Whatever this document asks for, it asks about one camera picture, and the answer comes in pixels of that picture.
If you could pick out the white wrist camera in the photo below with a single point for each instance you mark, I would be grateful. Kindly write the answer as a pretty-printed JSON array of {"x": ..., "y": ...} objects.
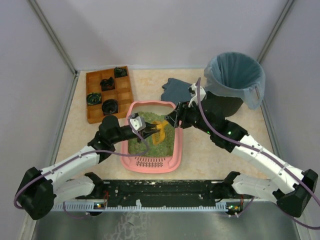
[
  {"x": 197, "y": 94},
  {"x": 137, "y": 122}
]

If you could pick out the blue plastic bin liner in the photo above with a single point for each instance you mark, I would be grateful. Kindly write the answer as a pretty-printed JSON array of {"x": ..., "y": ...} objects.
[{"x": 236, "y": 75}]

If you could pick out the black round coiled item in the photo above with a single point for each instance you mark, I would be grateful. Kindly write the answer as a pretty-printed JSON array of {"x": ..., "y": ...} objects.
[{"x": 110, "y": 107}]

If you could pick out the green cat litter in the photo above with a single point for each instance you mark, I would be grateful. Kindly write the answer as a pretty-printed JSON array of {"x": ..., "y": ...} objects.
[{"x": 164, "y": 149}]

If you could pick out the black trash bin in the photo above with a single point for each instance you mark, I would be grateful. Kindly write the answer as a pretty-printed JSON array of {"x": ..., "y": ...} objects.
[{"x": 222, "y": 106}]

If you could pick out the black coiled item middle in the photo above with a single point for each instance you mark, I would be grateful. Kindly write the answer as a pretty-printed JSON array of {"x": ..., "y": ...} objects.
[{"x": 107, "y": 84}]

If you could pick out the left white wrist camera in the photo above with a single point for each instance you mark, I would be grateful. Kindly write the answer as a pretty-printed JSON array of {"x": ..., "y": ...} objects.
[{"x": 137, "y": 122}]

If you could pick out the folded grey-blue cloth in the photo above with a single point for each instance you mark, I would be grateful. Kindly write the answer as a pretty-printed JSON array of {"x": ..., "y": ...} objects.
[{"x": 176, "y": 91}]

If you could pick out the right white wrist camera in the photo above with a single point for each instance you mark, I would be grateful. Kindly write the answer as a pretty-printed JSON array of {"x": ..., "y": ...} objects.
[{"x": 197, "y": 94}]

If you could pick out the yellow plastic litter scoop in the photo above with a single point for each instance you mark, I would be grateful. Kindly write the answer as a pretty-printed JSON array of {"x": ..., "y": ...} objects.
[{"x": 159, "y": 136}]

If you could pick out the wooden compartment tray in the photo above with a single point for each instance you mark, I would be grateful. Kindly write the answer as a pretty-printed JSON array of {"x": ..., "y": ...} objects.
[{"x": 122, "y": 93}]

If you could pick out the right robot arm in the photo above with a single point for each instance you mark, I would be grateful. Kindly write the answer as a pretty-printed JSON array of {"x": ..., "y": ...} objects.
[{"x": 289, "y": 187}]

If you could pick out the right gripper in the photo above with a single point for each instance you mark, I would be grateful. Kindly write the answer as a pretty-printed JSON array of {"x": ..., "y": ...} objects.
[{"x": 178, "y": 117}]

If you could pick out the black green coiled item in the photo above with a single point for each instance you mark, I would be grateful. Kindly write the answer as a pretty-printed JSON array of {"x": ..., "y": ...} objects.
[{"x": 94, "y": 98}]

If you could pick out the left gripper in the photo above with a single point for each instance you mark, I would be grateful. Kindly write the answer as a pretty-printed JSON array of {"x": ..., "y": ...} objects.
[{"x": 145, "y": 129}]

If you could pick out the black coiled item top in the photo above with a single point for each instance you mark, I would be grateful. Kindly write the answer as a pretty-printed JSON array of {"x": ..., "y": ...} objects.
[{"x": 120, "y": 72}]

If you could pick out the black metal base rail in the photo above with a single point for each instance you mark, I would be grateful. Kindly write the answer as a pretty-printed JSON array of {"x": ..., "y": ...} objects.
[{"x": 156, "y": 196}]

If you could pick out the pink litter box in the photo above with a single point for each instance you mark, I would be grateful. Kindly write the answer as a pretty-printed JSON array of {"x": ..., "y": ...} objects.
[{"x": 159, "y": 164}]

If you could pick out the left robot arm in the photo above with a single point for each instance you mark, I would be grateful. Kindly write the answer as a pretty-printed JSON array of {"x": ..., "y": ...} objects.
[{"x": 42, "y": 189}]

